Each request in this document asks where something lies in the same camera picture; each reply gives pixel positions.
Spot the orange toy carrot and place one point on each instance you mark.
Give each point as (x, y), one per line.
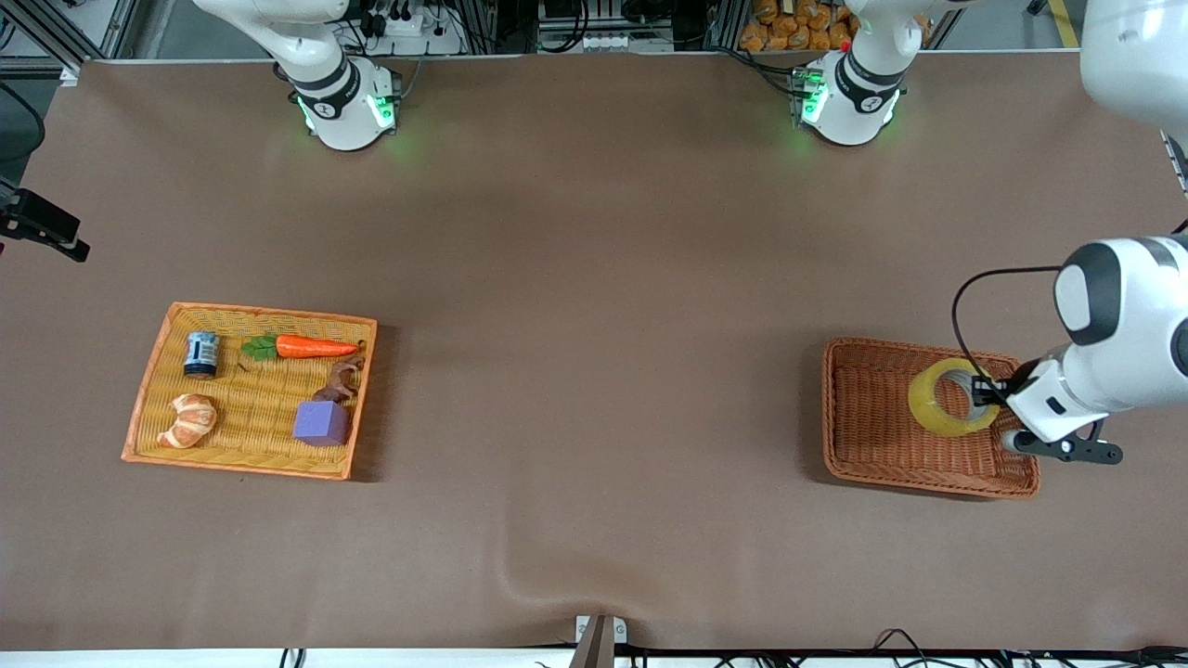
(311, 347)

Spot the brown toy figure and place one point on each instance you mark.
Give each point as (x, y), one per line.
(339, 380)

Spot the aluminium frame rail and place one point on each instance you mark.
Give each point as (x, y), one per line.
(46, 32)

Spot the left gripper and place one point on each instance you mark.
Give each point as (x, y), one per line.
(1009, 381)

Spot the orange-rimmed yellow wicker tray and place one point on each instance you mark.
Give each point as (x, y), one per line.
(251, 417)

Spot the pile of orange snacks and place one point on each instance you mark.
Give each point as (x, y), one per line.
(789, 28)

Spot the brown wicker basket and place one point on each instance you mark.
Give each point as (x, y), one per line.
(872, 436)

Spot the metal table edge bracket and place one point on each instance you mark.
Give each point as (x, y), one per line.
(599, 635)

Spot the white power strip with plugs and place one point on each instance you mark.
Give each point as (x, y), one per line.
(408, 37)

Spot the purple cube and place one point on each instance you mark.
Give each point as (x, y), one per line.
(322, 423)

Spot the yellow tape roll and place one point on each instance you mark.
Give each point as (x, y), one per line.
(923, 404)

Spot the brown table covering sheet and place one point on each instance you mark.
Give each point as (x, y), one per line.
(594, 278)

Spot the small white power strip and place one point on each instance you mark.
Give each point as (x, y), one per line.
(603, 42)

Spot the small blue can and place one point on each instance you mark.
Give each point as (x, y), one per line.
(200, 355)

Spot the toy croissant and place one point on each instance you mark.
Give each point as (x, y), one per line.
(188, 420)

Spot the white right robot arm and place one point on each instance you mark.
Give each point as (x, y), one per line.
(343, 102)

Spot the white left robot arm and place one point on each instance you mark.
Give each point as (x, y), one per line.
(1142, 343)

